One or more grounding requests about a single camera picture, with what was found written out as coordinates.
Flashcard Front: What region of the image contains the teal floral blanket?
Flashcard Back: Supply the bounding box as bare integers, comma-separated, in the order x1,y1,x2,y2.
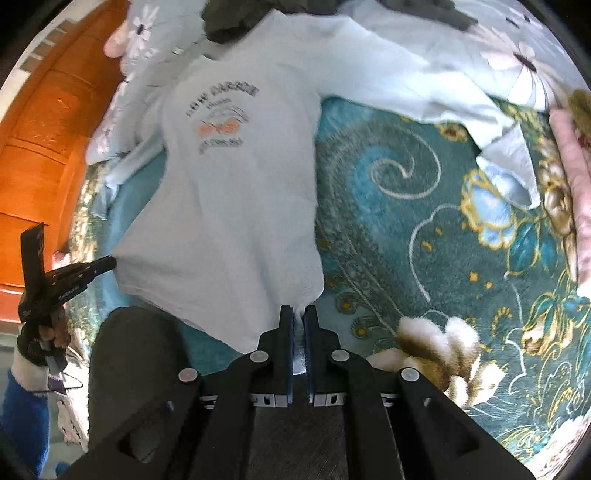
60,95,591,462

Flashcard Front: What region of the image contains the person's left forearm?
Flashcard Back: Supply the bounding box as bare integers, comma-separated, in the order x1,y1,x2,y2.
0,355,52,478

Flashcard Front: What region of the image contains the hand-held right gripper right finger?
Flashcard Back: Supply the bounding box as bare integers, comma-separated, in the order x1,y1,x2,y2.
305,305,532,480

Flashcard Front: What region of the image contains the light blue sweatshirt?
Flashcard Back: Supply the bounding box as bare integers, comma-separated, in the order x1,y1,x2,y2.
90,9,543,377

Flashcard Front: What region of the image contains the pink cloth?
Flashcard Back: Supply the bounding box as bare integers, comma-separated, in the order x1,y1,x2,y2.
549,110,591,297

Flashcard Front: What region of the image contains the orange wooden headboard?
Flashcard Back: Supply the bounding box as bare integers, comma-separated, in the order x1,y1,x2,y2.
0,0,131,289

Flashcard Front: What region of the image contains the blue floral quilt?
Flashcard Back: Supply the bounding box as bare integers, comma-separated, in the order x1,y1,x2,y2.
85,0,583,162

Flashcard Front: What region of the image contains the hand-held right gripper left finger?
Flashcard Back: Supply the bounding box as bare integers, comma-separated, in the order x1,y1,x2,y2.
60,305,294,480

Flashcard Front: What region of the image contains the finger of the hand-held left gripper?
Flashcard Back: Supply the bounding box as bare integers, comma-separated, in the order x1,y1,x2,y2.
21,223,48,296
50,256,117,291

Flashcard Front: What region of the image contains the person's left hand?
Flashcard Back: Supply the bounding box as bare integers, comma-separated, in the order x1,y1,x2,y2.
17,318,71,370

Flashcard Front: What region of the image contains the pink pillow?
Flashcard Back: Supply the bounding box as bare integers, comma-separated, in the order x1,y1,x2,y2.
102,21,133,59

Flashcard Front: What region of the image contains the dark olive garment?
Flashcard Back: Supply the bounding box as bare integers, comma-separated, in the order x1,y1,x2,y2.
204,0,279,45

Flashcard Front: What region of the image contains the dark grey garment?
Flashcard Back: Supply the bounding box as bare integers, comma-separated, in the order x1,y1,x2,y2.
338,0,479,31

